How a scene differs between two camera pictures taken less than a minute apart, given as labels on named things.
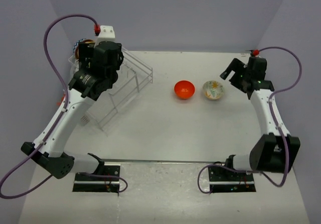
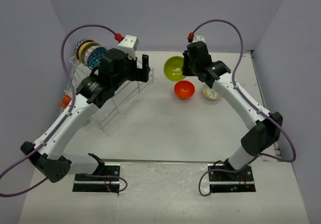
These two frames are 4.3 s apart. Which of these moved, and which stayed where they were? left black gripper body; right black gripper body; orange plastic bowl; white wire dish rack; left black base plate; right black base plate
Moved: left black gripper body; right black gripper body
Stayed: white wire dish rack; right black base plate; left black base plate; orange plastic bowl
